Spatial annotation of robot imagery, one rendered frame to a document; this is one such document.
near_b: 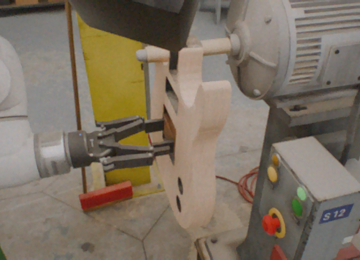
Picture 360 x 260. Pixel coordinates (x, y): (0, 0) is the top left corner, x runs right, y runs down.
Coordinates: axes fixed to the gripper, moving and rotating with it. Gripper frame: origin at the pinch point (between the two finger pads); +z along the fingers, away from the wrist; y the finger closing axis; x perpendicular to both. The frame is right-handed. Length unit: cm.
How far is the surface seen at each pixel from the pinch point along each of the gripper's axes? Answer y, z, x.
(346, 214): 27.9, 25.3, -0.6
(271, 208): 17.8, 17.7, -8.9
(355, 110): 8.8, 39.1, 6.1
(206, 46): -7.2, 10.2, 16.1
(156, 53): -7.1, -0.4, 15.8
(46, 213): -82, -48, -116
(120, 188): -79, -5, -104
